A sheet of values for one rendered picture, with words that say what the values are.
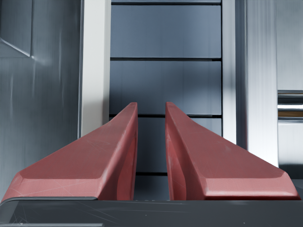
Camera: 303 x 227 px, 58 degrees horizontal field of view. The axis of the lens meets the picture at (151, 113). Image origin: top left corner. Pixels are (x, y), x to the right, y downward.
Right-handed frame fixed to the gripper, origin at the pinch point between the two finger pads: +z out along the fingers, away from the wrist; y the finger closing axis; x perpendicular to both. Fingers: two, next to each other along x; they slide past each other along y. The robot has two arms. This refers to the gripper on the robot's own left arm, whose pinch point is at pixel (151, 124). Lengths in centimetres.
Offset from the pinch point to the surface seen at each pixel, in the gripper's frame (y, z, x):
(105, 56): 2.6, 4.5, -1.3
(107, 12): 2.5, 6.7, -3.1
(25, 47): 10.4, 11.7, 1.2
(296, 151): -12.1, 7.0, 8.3
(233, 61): -5.5, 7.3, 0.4
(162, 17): -0.8, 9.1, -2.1
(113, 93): 2.6, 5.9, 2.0
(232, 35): -5.5, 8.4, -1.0
